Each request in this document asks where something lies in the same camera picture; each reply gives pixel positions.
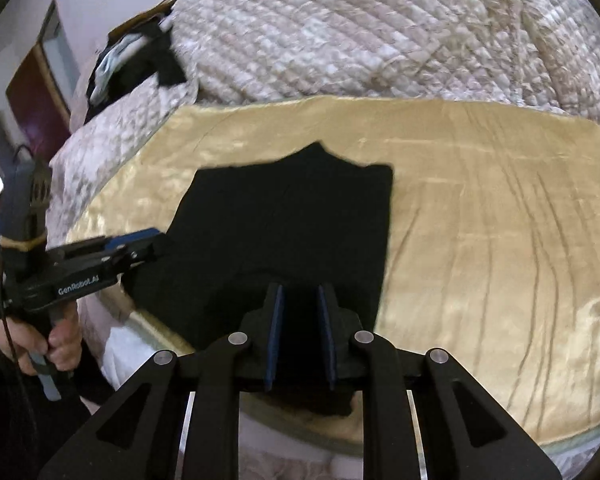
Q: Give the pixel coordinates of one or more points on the floral quilted bedspread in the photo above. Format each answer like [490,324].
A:
[330,35]

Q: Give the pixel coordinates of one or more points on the black pants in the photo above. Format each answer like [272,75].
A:
[280,220]

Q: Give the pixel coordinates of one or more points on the dark clothes pile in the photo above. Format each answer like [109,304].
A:
[140,67]

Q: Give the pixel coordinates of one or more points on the person's left forearm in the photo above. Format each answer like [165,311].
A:
[40,435]

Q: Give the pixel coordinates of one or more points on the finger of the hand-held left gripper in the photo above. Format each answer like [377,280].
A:
[145,255]
[130,239]

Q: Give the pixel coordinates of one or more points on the cream satin blanket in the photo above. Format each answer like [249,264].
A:
[480,235]

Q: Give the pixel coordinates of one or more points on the dark red door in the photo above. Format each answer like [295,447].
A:
[37,105]

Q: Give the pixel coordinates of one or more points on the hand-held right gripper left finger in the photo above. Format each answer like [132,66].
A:
[275,340]

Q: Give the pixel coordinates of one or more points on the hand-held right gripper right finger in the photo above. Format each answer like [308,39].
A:
[327,335]

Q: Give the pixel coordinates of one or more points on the person's left hand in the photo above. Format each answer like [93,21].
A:
[62,345]

